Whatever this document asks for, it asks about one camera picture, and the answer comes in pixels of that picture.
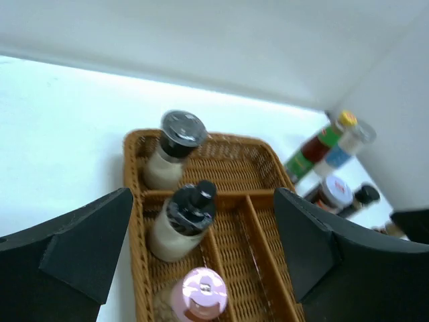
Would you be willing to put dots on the blue label salt shaker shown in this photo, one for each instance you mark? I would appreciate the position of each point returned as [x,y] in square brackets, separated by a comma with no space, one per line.
[349,145]

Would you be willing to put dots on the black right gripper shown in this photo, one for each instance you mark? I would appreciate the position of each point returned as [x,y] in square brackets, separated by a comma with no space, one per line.
[413,223]

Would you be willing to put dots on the pink cap spice jar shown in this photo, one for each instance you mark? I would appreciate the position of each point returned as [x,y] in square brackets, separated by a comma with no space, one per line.
[201,295]

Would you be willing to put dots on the white lid red label jar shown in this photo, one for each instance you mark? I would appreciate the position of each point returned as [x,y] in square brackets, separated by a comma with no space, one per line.
[333,194]

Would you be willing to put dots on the yellow label oil bottle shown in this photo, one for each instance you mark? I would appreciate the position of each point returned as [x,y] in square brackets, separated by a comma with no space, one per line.
[393,229]

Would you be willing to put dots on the brown wicker tray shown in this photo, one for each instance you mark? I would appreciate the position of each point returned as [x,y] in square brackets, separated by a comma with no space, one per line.
[243,244]

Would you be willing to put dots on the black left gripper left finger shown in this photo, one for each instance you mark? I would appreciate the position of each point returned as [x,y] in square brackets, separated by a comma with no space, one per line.
[62,269]

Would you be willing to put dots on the green label sauce bottle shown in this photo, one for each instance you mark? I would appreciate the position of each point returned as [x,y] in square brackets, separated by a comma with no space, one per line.
[314,150]

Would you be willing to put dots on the clear lid salt grinder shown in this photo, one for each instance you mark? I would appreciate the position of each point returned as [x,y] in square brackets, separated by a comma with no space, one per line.
[182,133]

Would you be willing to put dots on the black top salt grinder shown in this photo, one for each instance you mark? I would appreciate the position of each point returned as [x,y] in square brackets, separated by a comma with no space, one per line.
[183,221]

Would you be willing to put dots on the black cap spice grinder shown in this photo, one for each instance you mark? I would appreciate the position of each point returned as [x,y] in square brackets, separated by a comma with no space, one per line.
[362,198]

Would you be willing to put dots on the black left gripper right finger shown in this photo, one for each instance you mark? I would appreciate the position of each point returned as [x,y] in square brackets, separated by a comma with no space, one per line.
[341,271]

